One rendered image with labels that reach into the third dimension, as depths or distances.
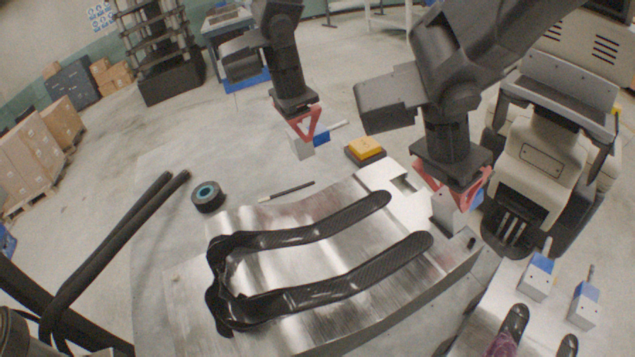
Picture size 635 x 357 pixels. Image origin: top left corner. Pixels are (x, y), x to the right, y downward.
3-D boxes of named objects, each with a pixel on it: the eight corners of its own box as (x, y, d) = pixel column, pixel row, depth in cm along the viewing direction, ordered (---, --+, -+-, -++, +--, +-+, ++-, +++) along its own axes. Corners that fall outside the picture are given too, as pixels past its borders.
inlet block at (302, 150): (344, 126, 62) (340, 105, 58) (356, 137, 58) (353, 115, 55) (290, 149, 59) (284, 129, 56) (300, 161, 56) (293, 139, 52)
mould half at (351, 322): (388, 187, 61) (389, 137, 52) (470, 270, 43) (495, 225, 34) (177, 285, 50) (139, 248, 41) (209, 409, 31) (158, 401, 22)
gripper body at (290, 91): (287, 117, 46) (275, 78, 41) (269, 98, 53) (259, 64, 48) (321, 103, 47) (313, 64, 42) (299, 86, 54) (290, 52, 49)
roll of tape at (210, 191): (193, 215, 64) (187, 206, 61) (199, 193, 70) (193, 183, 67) (222, 210, 64) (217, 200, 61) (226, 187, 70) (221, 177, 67)
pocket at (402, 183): (405, 184, 54) (407, 171, 51) (423, 200, 50) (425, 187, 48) (388, 194, 53) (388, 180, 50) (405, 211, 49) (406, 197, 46)
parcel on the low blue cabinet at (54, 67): (62, 69, 421) (58, 58, 401) (57, 73, 396) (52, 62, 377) (51, 76, 415) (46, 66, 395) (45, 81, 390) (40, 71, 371)
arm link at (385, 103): (487, 91, 19) (450, 12, 21) (352, 124, 22) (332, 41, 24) (464, 134, 30) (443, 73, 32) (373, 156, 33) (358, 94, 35)
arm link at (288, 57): (296, 30, 39) (288, 25, 44) (254, 43, 39) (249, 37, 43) (305, 69, 44) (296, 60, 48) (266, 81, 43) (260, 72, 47)
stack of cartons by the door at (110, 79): (136, 78, 526) (122, 47, 470) (132, 83, 502) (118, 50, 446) (107, 93, 514) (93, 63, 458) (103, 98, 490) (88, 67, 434)
